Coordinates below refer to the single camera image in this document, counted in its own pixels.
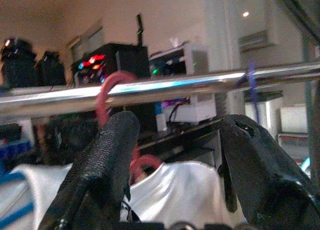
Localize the short black equipment bag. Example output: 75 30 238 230
35 50 67 87

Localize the tall black equipment bag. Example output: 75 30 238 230
0 37 38 89

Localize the grey sliding glass door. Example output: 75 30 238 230
203 0 312 166

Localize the blue plastic hanger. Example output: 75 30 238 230
0 172 35 227

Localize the pink plastic hanger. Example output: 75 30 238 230
94 70 165 186

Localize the thin white shirt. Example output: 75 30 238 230
0 164 75 230

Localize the black computer with coloured lights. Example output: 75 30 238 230
71 42 151 88

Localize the chrome and black clothes rack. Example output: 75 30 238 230
0 61 320 116

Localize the black desk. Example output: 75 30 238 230
136 116 226 163

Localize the dark grey curtain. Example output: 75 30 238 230
272 0 320 181

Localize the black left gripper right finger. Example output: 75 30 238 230
216 114 320 230

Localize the black antenna green light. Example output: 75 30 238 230
135 14 145 47

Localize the blue carton box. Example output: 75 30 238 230
0 139 34 165

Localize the white short sleeve shirt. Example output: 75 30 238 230
119 161 248 223

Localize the white desktop device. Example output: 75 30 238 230
149 42 218 124

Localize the small white bottle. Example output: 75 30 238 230
155 102 168 134

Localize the purple plastic hanger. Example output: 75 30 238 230
236 60 261 121

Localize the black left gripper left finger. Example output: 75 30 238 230
37 111 141 230

